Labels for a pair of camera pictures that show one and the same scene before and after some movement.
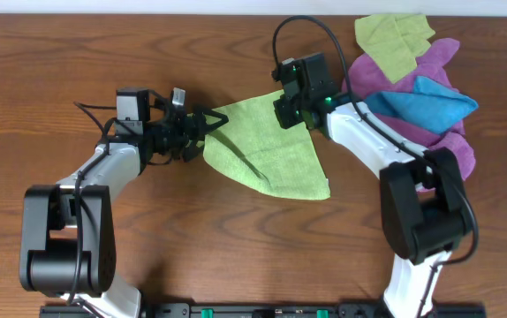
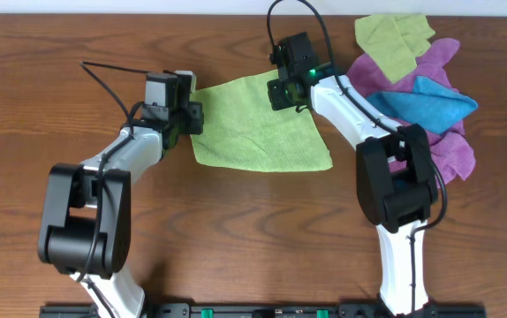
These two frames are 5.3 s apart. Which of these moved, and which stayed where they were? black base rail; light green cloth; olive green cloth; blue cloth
Moved: light green cloth
Stayed: black base rail; blue cloth; olive green cloth
